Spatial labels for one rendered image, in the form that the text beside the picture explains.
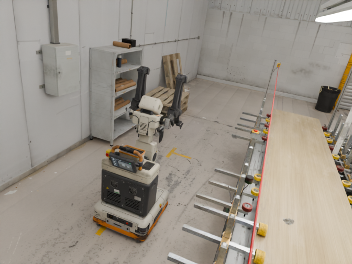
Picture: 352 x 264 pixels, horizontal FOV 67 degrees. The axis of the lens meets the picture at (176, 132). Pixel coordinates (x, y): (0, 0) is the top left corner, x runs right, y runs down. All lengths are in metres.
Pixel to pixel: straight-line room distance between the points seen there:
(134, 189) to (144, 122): 0.67
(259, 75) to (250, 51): 0.89
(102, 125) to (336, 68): 7.70
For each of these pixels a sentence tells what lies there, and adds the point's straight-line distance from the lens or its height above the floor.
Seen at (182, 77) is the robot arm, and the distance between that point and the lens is 2.74.
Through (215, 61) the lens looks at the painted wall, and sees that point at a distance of 10.08.
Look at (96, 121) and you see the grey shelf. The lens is 4.60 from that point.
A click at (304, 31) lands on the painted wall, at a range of 9.78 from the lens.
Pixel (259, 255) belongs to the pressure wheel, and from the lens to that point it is 1.79.
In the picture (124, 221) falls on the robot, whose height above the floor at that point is 0.24.
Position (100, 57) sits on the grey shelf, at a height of 1.43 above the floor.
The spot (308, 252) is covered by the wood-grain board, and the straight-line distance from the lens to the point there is 2.08.
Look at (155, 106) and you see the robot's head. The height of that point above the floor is 1.32.
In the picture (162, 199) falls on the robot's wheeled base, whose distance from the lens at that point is 3.09.
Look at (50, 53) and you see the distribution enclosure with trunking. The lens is 3.58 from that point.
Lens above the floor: 2.21
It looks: 25 degrees down
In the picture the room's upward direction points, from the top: 8 degrees clockwise
